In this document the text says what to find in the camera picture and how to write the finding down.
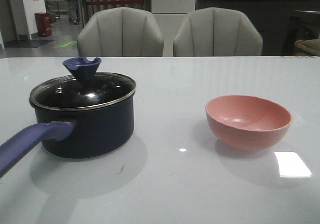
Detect glass lid blue knob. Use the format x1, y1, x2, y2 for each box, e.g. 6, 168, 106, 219
29, 57, 136, 111

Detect pink plastic bowl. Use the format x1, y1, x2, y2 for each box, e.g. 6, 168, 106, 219
205, 95, 293, 151

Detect left grey upholstered chair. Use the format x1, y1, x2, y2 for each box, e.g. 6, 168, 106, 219
77, 7, 164, 57

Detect grey upholstered chair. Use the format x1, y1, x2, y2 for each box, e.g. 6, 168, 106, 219
172, 7, 263, 57
77, 7, 164, 57

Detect right grey upholstered chair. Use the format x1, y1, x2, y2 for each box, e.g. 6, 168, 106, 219
172, 7, 263, 57

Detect white refrigerator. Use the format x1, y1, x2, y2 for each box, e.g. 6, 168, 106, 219
151, 0, 196, 57

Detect red barrier belt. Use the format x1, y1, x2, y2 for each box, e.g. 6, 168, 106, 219
84, 0, 145, 6

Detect person in background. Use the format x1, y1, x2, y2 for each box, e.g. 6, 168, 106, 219
64, 0, 81, 25

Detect red bin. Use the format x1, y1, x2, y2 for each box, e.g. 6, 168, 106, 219
34, 13, 52, 37

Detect dark kitchen counter cabinet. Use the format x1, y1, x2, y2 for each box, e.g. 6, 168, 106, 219
195, 0, 320, 56

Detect beige cushion seat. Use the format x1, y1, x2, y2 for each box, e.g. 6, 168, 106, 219
294, 39, 320, 56

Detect dark blue saucepan purple handle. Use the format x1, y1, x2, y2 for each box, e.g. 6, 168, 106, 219
0, 72, 137, 178

